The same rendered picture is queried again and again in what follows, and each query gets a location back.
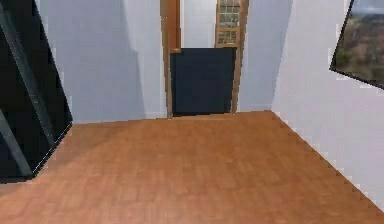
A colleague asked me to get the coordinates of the framed landscape picture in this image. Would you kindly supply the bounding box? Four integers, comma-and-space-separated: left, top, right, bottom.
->
329, 0, 384, 90

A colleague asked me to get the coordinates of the brown lattice window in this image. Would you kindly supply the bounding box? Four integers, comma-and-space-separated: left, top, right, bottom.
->
214, 0, 250, 49

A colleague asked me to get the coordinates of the brown wooden room door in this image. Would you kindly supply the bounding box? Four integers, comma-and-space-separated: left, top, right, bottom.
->
160, 0, 183, 118

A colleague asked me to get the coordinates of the black cupboard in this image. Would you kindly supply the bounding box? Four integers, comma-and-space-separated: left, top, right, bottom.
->
0, 0, 74, 185

